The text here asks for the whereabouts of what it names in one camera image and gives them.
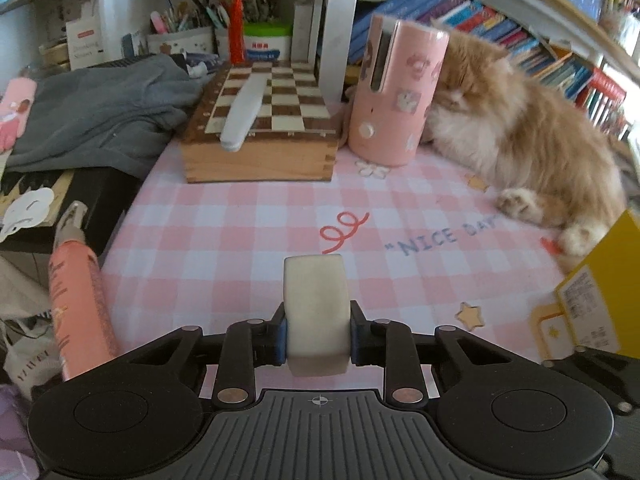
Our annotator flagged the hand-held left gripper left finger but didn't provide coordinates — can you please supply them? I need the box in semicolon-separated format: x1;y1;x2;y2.
127;302;289;407

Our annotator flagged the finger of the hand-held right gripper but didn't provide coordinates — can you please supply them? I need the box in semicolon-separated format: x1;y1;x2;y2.
545;346;640;413

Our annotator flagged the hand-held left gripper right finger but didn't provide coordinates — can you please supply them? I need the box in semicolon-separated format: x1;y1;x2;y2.
350;301;516;406

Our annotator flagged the large white charger block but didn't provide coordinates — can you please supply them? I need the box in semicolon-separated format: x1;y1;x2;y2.
282;254;351;377

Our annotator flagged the yellow cardboard box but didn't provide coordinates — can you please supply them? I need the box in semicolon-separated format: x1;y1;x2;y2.
556;208;640;361

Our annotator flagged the pink checked desktop cloth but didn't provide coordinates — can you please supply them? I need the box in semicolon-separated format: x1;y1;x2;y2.
100;135;626;401

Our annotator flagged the wooden chess board box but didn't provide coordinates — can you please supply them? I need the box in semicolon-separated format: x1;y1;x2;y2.
180;60;342;184

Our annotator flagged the orange tube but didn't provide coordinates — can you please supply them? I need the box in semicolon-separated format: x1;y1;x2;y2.
48;201;121;381

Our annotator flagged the black box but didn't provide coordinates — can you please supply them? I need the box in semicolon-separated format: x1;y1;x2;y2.
0;167;146;256

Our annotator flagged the white oblong case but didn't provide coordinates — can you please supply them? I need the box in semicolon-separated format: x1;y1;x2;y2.
220;76;268;153

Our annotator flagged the orange and white cat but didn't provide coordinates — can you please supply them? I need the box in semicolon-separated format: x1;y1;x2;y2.
425;20;632;261

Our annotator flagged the pink cylinder holder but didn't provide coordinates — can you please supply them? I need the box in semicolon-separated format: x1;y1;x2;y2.
347;13;451;167

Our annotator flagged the white cloth bag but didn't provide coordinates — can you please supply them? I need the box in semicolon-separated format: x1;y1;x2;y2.
0;255;66;401

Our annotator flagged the grey cloth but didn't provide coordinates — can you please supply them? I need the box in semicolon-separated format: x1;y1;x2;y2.
7;54;208;178

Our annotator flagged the white jar green lid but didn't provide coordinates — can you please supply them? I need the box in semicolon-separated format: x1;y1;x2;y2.
243;22;293;63

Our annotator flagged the white pen holder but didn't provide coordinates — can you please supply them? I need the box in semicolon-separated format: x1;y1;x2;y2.
146;25;216;56

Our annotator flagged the row of colourful books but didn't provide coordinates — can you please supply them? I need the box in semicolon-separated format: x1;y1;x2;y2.
347;0;628;136

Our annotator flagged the pink glove with bow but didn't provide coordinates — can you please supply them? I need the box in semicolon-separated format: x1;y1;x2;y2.
0;77;38;152

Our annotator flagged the white box red label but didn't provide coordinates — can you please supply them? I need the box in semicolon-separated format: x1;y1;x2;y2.
65;17;106;71

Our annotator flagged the white shelf frame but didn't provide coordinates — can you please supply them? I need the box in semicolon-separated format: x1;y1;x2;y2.
307;0;640;101

